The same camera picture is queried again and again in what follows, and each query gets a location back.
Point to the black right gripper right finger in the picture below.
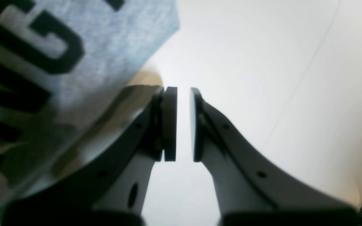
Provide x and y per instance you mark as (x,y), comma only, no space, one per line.
(250,189)

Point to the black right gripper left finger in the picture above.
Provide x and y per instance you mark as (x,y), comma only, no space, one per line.
(111,189)

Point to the grey T-shirt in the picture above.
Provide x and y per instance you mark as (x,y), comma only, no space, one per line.
(65,70)

